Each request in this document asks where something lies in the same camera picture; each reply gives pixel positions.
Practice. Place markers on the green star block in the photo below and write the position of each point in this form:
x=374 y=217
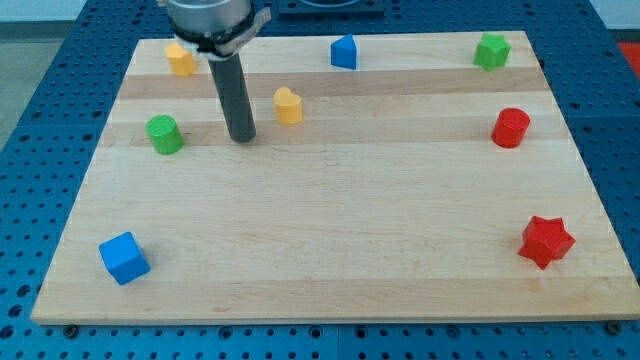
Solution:
x=491 y=52

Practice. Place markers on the yellow pentagon block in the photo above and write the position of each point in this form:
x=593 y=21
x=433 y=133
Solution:
x=181 y=61

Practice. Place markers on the light wooden board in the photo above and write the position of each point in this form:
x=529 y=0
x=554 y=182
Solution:
x=388 y=202

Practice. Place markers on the yellow heart block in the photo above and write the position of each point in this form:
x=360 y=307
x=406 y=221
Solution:
x=288 y=106

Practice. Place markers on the green cylinder block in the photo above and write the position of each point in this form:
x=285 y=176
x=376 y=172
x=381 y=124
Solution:
x=164 y=134

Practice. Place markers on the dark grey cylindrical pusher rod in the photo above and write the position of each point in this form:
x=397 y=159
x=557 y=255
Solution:
x=232 y=92

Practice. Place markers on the blue cube block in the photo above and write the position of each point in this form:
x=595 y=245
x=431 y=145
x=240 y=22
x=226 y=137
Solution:
x=123 y=258

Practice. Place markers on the blue triangular prism block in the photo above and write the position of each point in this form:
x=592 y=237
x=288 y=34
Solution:
x=344 y=52

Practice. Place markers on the red star block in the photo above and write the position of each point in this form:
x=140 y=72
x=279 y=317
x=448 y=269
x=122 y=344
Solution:
x=545 y=240

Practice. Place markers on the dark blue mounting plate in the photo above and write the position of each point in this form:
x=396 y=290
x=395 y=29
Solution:
x=299 y=9

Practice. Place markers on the red cylinder block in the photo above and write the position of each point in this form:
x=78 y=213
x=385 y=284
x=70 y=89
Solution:
x=510 y=127

